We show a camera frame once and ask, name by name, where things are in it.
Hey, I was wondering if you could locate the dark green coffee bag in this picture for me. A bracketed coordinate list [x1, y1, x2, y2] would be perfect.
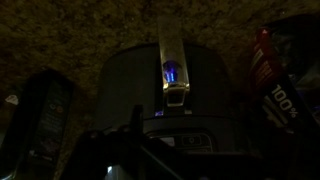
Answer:
[0, 69, 75, 180]

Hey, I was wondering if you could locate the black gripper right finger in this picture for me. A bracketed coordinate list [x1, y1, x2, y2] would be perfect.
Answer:
[241, 109, 300, 180]

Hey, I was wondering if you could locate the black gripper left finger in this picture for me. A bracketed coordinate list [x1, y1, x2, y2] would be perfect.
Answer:
[129, 104, 145, 136]

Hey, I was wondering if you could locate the black coffee maker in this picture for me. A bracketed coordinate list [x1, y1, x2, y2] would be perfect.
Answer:
[94, 43, 235, 158]

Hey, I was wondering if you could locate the red and black coffee bag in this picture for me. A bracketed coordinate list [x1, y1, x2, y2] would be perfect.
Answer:
[249, 26, 320, 134]

